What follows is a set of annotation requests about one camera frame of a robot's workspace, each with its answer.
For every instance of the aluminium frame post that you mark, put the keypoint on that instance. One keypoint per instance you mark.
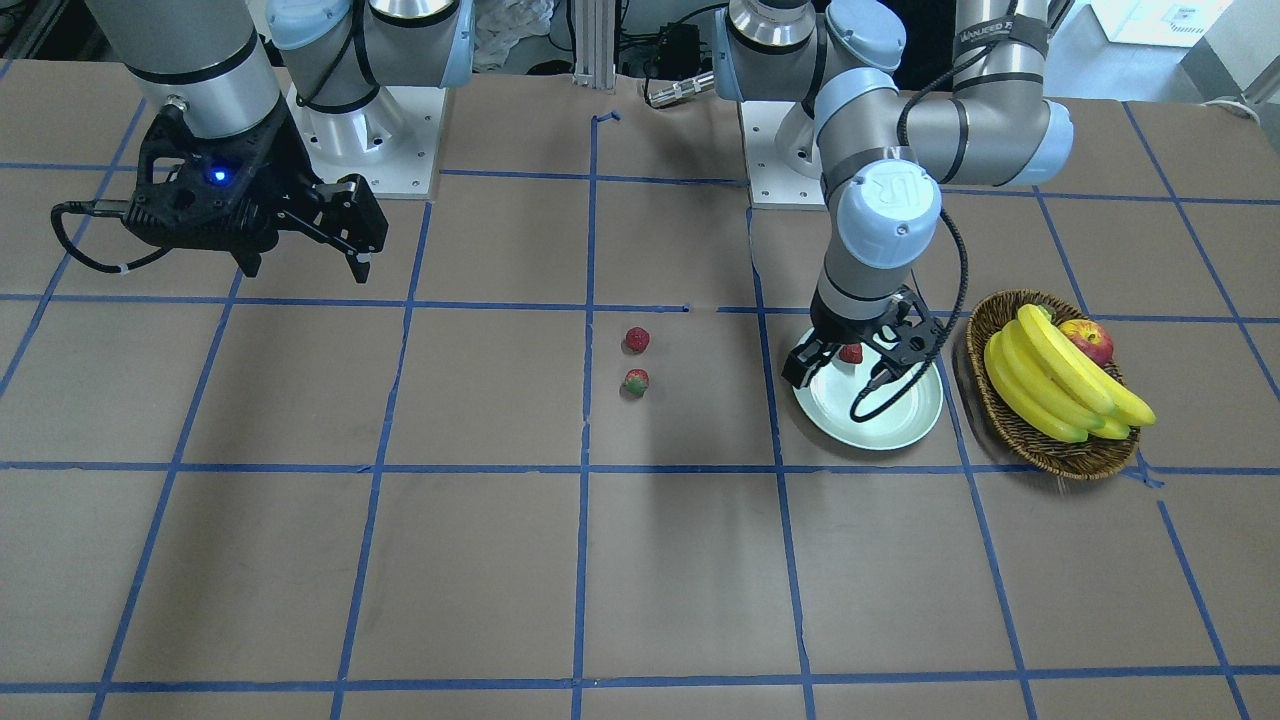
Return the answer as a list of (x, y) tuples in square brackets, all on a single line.
[(595, 40)]

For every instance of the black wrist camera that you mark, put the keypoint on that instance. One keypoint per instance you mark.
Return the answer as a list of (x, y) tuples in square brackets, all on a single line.
[(196, 207), (910, 334)]

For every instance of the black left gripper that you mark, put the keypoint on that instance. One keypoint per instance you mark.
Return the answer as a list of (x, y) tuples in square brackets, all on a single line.
[(838, 330)]

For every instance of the brown wicker basket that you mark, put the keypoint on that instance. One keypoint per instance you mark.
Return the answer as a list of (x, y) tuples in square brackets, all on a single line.
[(1000, 429)]

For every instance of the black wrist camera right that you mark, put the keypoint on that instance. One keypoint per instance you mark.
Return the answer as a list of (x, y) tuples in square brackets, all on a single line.
[(196, 207)]

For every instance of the red yellow apple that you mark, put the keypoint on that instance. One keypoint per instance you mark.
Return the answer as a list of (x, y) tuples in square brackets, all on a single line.
[(1091, 338)]

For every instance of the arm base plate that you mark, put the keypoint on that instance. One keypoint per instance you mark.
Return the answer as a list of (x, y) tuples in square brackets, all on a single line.
[(782, 157), (394, 142)]

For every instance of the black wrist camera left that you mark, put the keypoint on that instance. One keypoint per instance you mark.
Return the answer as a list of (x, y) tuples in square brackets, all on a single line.
[(910, 334)]

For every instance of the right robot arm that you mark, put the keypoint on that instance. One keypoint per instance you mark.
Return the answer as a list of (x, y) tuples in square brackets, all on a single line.
[(207, 58)]

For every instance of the red strawberry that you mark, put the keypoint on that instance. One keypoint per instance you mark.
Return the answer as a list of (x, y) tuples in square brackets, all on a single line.
[(851, 354), (636, 339), (636, 382)]

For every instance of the yellow banana bunch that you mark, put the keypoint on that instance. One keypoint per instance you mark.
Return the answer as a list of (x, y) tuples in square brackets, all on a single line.
[(1054, 387)]

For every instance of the pale green plate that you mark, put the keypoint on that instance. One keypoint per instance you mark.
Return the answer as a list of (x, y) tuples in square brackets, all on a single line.
[(828, 398)]

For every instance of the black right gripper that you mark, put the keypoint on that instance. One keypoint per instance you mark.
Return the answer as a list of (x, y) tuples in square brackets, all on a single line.
[(283, 163)]

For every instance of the black power adapter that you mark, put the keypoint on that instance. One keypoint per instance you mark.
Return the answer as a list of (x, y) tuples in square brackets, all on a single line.
[(678, 53)]

